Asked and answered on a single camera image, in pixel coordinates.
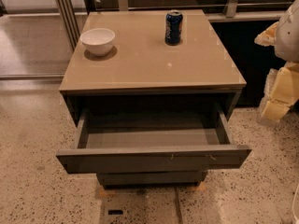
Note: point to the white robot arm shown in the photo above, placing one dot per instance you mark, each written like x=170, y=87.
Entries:
x=291, y=16

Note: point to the grey drawer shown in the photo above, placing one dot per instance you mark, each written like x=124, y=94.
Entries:
x=151, y=178
x=152, y=143

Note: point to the blue soda can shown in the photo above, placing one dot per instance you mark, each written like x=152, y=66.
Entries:
x=173, y=25

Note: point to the metal railing frame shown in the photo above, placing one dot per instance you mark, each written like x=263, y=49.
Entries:
x=174, y=3

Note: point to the grey bottom drawer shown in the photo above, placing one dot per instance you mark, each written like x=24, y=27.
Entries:
x=151, y=178

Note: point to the grey drawer cabinet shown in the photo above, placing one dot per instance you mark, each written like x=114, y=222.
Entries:
x=142, y=74

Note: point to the grey top drawer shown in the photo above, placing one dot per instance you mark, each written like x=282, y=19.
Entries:
x=152, y=143

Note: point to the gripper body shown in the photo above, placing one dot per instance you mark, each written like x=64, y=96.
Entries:
x=288, y=36

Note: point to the white ceramic bowl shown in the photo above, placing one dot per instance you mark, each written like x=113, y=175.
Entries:
x=98, y=41

